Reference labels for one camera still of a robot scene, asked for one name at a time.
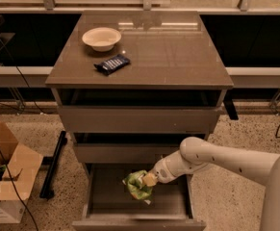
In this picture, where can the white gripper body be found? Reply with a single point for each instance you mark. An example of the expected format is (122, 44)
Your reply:
(163, 172)

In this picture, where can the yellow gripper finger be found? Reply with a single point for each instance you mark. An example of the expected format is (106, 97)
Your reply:
(150, 180)

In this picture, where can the green jalapeno chip bag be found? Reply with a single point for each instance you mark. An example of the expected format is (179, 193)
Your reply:
(137, 188)

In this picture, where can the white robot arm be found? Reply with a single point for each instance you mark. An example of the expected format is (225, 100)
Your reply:
(260, 167)

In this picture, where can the grey open bottom drawer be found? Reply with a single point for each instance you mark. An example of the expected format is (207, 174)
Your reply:
(110, 207)

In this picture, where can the grey middle drawer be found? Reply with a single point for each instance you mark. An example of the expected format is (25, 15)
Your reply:
(129, 148)

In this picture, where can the grey drawer cabinet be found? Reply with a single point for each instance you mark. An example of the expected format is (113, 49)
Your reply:
(166, 49)

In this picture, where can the grey top drawer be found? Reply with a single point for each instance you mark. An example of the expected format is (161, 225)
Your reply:
(85, 110)

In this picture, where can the black table leg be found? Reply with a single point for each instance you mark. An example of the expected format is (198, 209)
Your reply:
(229, 106)

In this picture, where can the black metal bar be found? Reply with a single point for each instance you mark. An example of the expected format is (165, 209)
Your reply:
(51, 162)

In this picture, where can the dark blue snack packet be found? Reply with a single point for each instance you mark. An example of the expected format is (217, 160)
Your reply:
(112, 65)

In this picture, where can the open cardboard box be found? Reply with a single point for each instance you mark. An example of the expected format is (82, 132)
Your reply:
(23, 164)

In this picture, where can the white bowl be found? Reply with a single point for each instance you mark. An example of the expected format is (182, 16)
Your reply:
(101, 39)

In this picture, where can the white box with logo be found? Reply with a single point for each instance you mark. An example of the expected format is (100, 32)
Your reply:
(11, 211)

